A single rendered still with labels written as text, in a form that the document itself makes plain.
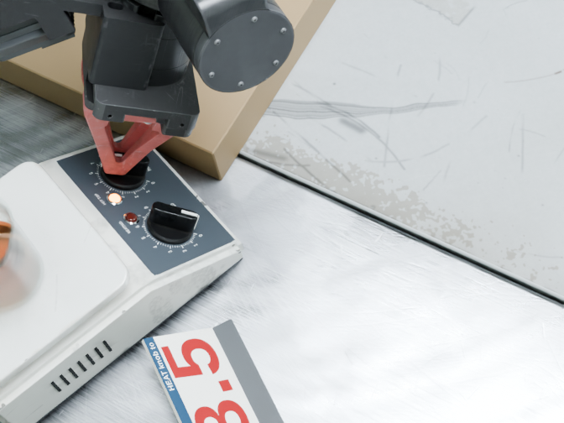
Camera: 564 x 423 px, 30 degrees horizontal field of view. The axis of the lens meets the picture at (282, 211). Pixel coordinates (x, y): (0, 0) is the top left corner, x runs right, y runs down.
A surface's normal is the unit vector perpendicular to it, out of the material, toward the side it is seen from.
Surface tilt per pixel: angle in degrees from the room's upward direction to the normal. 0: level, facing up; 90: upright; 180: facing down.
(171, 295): 90
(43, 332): 0
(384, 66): 0
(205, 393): 40
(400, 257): 0
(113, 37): 74
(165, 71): 82
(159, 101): 29
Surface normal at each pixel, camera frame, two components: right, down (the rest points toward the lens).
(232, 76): 0.44, 0.72
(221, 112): -0.09, -0.43
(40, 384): 0.64, 0.66
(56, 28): 0.16, 0.72
